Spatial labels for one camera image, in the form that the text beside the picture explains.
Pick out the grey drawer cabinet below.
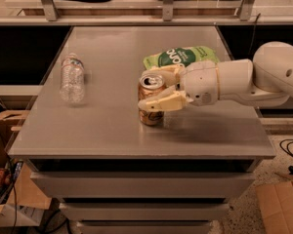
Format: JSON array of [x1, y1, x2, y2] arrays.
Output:
[[10, 26, 274, 234]]

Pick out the metal shelf rail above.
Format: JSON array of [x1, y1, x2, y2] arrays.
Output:
[[0, 0, 293, 25]]

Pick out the green snack pouch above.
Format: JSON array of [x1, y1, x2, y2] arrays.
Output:
[[143, 46, 219, 69]]

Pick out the black cable on floor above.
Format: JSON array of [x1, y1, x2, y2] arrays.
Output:
[[278, 138, 293, 164]]

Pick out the clear plastic water bottle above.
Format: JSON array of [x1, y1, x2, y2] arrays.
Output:
[[60, 53, 85, 103]]

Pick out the cardboard box left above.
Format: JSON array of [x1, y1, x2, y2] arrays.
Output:
[[0, 110, 52, 227]]

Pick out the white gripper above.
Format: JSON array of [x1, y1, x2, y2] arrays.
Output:
[[138, 60, 219, 112]]

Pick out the cardboard box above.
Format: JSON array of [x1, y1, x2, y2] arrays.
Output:
[[256, 174, 293, 234], [0, 110, 52, 227]]

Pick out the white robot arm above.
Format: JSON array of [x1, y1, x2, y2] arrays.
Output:
[[138, 42, 293, 112]]

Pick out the orange soda can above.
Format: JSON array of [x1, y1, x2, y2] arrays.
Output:
[[138, 74, 166, 126]]

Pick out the cardboard box right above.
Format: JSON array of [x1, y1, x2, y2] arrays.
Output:
[[256, 174, 293, 234]]

